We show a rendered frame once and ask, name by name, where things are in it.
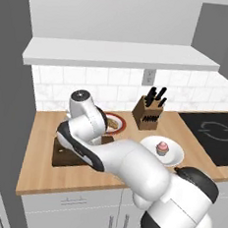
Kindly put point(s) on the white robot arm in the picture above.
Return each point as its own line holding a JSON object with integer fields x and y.
{"x": 137, "y": 161}

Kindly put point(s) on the dark brown cutting board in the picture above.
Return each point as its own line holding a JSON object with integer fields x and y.
{"x": 65, "y": 156}

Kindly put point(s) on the grey tall cabinet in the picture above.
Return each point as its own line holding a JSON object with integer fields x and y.
{"x": 6, "y": 109}

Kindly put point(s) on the brown pastry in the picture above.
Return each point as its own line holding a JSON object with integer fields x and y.
{"x": 112, "y": 123}

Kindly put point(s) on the red rimmed white plate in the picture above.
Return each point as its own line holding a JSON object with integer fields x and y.
{"x": 121, "y": 123}

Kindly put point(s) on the wooden knife block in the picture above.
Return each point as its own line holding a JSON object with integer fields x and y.
{"x": 147, "y": 117}

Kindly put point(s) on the pink frosted cupcake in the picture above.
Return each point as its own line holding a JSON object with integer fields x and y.
{"x": 162, "y": 148}

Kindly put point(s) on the plain white plate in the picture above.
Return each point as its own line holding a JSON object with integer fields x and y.
{"x": 174, "y": 154}

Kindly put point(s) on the white range hood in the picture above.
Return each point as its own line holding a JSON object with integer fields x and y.
{"x": 120, "y": 37}

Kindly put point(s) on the white drawer front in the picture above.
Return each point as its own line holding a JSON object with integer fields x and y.
{"x": 88, "y": 200}

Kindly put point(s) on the black glass hob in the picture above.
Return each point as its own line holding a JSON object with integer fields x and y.
{"x": 216, "y": 135}

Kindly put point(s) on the white cupboard door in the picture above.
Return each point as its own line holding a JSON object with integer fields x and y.
{"x": 76, "y": 222}
{"x": 131, "y": 223}

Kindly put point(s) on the white cupboard run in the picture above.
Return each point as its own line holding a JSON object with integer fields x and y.
{"x": 223, "y": 208}

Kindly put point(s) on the grey wall outlet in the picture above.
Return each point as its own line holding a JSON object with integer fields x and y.
{"x": 148, "y": 77}

